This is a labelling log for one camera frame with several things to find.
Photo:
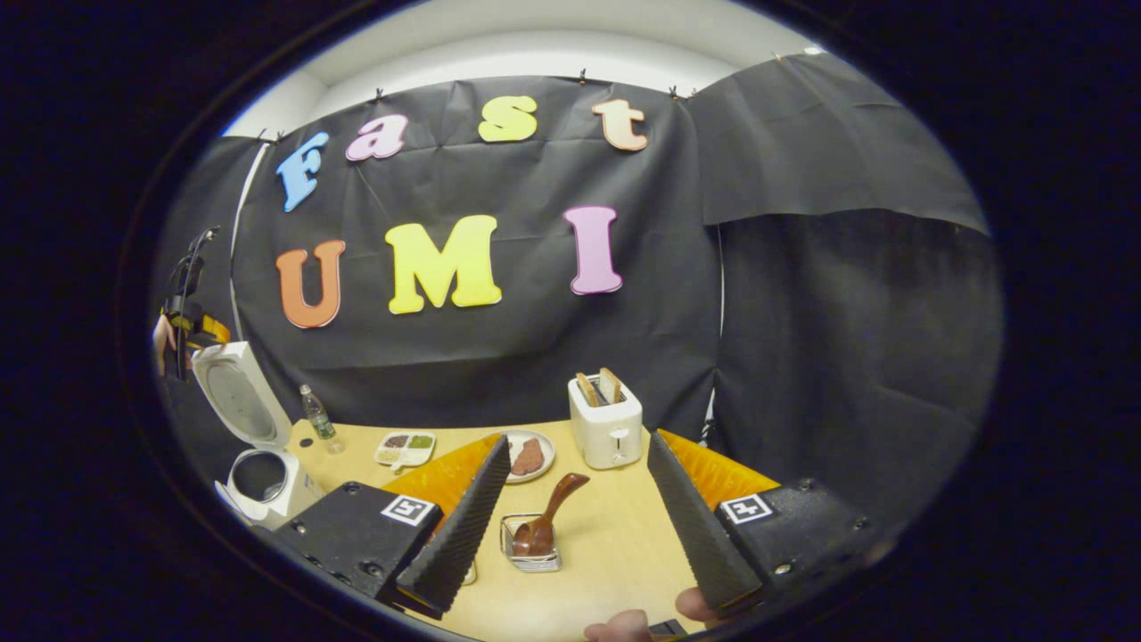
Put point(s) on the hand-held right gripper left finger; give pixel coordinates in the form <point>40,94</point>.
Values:
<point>459,535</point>

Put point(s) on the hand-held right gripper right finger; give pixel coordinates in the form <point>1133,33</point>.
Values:
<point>700,535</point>

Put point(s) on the brown wooden spoon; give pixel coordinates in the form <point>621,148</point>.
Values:
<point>535,535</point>

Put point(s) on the white rice cooker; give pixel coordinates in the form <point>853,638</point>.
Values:
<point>241,401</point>

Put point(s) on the white divided grain tray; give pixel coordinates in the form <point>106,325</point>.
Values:
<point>406,450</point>

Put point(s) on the reddish brown meat piece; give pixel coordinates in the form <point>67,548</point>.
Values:
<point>528,456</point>

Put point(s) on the white round plate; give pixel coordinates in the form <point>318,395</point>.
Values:
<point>545,450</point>

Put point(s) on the white toaster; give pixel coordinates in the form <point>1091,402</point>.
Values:
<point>606,437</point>

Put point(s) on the clear plastic water bottle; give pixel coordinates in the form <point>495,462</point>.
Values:
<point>319,423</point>

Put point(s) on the toast slice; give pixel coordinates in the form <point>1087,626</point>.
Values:
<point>611,385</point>
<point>588,390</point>

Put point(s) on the black backdrop cloth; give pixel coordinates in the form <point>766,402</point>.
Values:
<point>535,339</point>

